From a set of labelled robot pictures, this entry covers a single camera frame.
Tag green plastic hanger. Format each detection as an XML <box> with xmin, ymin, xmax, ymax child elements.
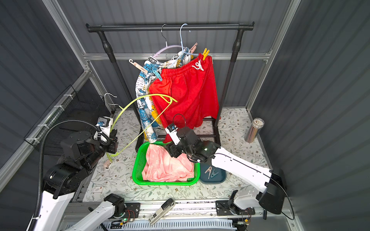
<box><xmin>103</xmin><ymin>93</ymin><xmax>178</xmax><ymax>162</ymax></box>

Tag pink tie-dye shorts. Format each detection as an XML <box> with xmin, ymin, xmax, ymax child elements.
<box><xmin>142</xmin><ymin>144</ymin><xmax>194</xmax><ymax>182</ymax></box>

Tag pink clothespin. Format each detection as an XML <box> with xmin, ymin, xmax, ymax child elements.
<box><xmin>204</xmin><ymin>166</ymin><xmax>213</xmax><ymax>179</ymax></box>
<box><xmin>103</xmin><ymin>160</ymin><xmax>112</xmax><ymax>169</ymax></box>

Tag teal clothespin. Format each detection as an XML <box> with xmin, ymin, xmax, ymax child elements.
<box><xmin>210</xmin><ymin>170</ymin><xmax>219</xmax><ymax>178</ymax></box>

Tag comic print shorts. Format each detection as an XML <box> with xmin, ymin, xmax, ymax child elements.
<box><xmin>135</xmin><ymin>52</ymin><xmax>194</xmax><ymax>143</ymax></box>

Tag beige clothespin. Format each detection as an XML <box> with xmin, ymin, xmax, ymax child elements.
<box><xmin>129</xmin><ymin>59</ymin><xmax>148</xmax><ymax>74</ymax></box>

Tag salmon clothespin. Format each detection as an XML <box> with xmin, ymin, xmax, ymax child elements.
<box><xmin>190</xmin><ymin>42</ymin><xmax>198</xmax><ymax>54</ymax></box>

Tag lilac plastic hanger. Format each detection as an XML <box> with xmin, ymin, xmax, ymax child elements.
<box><xmin>152</xmin><ymin>24</ymin><xmax>181</xmax><ymax>58</ymax></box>

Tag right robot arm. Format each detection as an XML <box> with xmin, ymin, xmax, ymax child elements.
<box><xmin>165</xmin><ymin>124</ymin><xmax>290</xmax><ymax>215</ymax></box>

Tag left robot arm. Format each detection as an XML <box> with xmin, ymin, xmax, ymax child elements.
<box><xmin>27</xmin><ymin>116</ymin><xmax>118</xmax><ymax>231</ymax></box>

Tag red shorts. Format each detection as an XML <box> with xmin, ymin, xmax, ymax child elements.
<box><xmin>149</xmin><ymin>54</ymin><xmax>219</xmax><ymax>129</ymax></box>

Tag fallen pink clothespin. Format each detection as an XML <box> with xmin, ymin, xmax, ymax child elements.
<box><xmin>103</xmin><ymin>160</ymin><xmax>112</xmax><ymax>169</ymax></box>

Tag green plastic basket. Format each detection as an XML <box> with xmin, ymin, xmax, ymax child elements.
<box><xmin>132</xmin><ymin>141</ymin><xmax>200</xmax><ymax>186</ymax></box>

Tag dark teal tray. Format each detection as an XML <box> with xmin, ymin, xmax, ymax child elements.
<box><xmin>199</xmin><ymin>163</ymin><xmax>226</xmax><ymax>184</ymax></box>

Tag silver black handheld device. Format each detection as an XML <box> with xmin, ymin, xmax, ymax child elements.
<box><xmin>148</xmin><ymin>198</ymin><xmax>176</xmax><ymax>225</ymax></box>

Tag blue clothespin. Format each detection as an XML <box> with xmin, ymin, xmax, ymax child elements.
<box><xmin>153</xmin><ymin>70</ymin><xmax>162</xmax><ymax>81</ymax></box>

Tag clear tube of sticks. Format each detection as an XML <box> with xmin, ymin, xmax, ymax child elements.
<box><xmin>244</xmin><ymin>118</ymin><xmax>265</xmax><ymax>143</ymax></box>

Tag yellow clothespin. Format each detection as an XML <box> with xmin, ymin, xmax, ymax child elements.
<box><xmin>202</xmin><ymin>48</ymin><xmax>210</xmax><ymax>61</ymax></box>

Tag black clothes rack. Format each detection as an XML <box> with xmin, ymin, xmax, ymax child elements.
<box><xmin>86</xmin><ymin>22</ymin><xmax>255</xmax><ymax>144</ymax></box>

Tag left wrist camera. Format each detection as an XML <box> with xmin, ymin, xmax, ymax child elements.
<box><xmin>97</xmin><ymin>116</ymin><xmax>113</xmax><ymax>143</ymax></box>

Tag black wire wall basket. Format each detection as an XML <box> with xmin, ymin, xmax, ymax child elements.
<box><xmin>24</xmin><ymin>85</ymin><xmax>112</xmax><ymax>157</ymax></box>

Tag light blue wire hanger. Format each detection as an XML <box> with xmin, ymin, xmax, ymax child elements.
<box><xmin>177</xmin><ymin>23</ymin><xmax>197</xmax><ymax>64</ymax></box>

